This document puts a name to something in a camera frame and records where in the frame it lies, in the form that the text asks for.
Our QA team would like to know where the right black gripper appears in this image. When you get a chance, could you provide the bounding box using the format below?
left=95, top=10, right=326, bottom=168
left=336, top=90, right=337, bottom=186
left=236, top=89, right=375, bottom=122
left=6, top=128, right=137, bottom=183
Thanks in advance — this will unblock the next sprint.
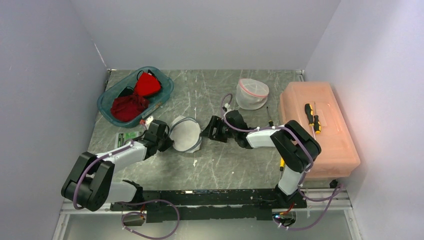
left=199, top=115, right=238, bottom=143

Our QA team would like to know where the blue-trimmed white mesh laundry bag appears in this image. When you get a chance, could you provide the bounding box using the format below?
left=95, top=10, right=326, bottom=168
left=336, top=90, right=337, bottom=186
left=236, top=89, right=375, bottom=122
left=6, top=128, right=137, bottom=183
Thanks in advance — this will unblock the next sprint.
left=169, top=115, right=202, bottom=154

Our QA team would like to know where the dark red bra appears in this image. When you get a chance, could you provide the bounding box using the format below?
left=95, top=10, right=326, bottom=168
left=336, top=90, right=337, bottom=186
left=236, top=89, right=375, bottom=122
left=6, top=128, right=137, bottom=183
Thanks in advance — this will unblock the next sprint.
left=110, top=94, right=150, bottom=123

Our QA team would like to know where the black bra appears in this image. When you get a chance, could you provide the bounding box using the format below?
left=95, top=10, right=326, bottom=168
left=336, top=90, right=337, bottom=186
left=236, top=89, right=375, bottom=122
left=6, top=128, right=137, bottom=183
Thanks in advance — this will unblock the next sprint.
left=118, top=86, right=135, bottom=98

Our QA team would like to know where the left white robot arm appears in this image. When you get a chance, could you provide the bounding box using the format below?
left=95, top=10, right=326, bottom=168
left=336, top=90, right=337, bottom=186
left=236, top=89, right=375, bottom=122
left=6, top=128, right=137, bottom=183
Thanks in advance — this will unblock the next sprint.
left=61, top=119, right=174, bottom=212

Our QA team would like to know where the pink-trimmed white mesh laundry bag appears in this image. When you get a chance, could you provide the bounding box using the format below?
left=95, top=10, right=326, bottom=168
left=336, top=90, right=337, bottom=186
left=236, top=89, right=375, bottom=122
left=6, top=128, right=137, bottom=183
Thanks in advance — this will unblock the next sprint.
left=236, top=78, right=270, bottom=110

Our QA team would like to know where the green labelled small box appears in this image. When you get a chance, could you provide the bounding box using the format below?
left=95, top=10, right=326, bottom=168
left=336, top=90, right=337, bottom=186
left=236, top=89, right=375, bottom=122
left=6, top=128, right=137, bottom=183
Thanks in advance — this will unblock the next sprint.
left=114, top=131, right=143, bottom=148

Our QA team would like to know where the yellow-black screwdriver on table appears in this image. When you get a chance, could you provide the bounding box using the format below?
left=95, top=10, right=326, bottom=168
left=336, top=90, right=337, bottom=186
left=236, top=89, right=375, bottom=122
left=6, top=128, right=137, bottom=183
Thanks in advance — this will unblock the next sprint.
left=266, top=106, right=274, bottom=127

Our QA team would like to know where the teal plastic basin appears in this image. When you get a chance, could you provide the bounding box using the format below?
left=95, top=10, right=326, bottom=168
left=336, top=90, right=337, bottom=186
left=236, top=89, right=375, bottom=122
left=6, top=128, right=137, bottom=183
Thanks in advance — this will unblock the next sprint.
left=97, top=66, right=174, bottom=128

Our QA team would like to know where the small yellow screwdriver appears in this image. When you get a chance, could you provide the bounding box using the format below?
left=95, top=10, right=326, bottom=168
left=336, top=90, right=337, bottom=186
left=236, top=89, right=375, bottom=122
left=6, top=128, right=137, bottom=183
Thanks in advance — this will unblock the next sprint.
left=279, top=157, right=285, bottom=179

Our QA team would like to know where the large yellow-black screwdriver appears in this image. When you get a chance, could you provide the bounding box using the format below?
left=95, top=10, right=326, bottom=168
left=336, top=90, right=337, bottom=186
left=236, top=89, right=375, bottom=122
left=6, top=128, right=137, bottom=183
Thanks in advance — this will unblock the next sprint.
left=304, top=103, right=315, bottom=128

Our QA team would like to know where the medium yellow-black screwdriver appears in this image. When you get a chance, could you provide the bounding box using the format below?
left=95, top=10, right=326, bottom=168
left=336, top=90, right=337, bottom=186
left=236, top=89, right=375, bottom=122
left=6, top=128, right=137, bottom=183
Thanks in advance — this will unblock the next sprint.
left=313, top=102, right=322, bottom=135

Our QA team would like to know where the orange translucent plastic box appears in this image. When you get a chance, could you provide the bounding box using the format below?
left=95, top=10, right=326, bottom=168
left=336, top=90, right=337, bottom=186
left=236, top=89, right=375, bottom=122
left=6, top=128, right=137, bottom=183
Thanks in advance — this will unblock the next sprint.
left=279, top=81, right=361, bottom=181

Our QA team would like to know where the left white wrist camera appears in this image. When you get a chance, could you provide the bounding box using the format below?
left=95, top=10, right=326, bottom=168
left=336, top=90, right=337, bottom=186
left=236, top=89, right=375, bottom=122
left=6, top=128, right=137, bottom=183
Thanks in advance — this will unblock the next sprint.
left=139, top=115, right=154, bottom=129

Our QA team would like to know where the black base frame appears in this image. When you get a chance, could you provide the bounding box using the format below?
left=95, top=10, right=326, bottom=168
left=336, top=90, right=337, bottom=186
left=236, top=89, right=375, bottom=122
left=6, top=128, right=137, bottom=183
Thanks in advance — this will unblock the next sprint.
left=110, top=188, right=307, bottom=223

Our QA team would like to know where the aluminium rail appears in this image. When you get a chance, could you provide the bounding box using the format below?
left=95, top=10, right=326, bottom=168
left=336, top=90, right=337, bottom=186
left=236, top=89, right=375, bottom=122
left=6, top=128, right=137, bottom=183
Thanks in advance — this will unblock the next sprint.
left=60, top=188, right=352, bottom=216

